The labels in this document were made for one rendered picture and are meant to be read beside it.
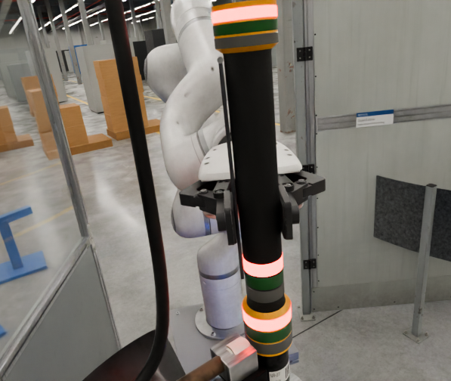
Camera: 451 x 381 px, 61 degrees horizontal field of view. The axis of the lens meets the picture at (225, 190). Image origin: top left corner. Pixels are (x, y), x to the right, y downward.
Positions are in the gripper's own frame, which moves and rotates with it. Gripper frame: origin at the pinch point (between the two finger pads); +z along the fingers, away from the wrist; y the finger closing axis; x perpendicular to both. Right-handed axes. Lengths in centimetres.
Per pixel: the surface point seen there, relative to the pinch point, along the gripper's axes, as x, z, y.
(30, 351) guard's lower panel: -71, -65, 70
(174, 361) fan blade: -22.3, -7.7, 11.1
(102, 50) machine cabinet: 17, -1172, 350
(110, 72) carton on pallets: -27, -779, 229
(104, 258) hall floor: -163, -279, 128
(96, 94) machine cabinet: -103, -1150, 389
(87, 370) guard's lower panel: -108, -93, 70
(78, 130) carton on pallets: -121, -696, 289
